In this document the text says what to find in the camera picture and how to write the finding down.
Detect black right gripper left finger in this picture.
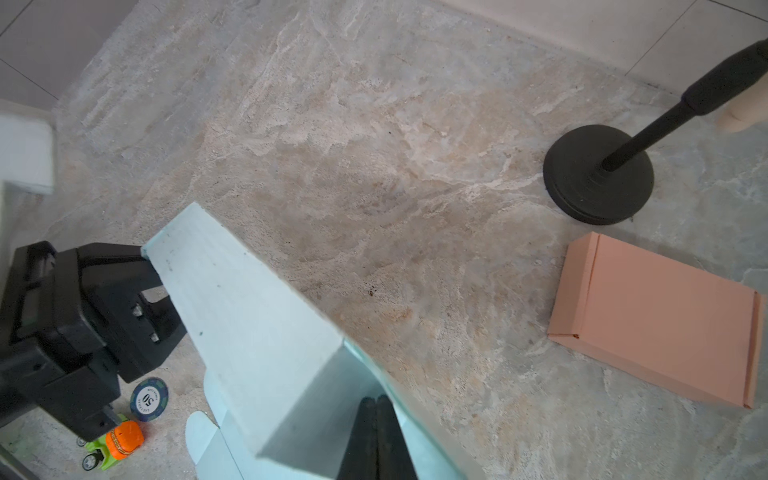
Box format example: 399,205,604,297
336,397,378,480

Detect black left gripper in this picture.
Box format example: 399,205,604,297
1,241,186,440

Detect beige microphone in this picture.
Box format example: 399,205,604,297
716,75,768,133

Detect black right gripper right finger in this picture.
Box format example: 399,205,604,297
376,395,418,480

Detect pink paper box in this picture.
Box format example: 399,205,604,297
547,232,765,409

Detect small round black ring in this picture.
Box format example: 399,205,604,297
130,377,170,423

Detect small colourful toy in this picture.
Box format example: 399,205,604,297
76,414,145,471

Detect light blue cardboard box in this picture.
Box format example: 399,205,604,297
142,203,484,479

